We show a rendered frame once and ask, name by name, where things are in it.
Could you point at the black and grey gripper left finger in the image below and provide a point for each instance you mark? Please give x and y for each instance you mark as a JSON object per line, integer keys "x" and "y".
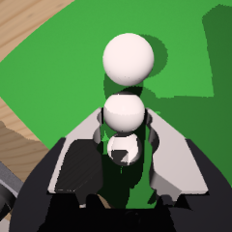
{"x": 71, "y": 170}

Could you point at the green turf mat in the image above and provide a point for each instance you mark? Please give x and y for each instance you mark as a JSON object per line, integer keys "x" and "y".
{"x": 55, "y": 78}

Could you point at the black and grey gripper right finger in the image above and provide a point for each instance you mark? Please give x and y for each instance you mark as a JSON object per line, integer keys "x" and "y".
{"x": 179, "y": 168}

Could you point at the white ball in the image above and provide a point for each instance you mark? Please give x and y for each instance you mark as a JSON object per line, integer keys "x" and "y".
{"x": 123, "y": 112}
{"x": 128, "y": 59}
{"x": 124, "y": 148}

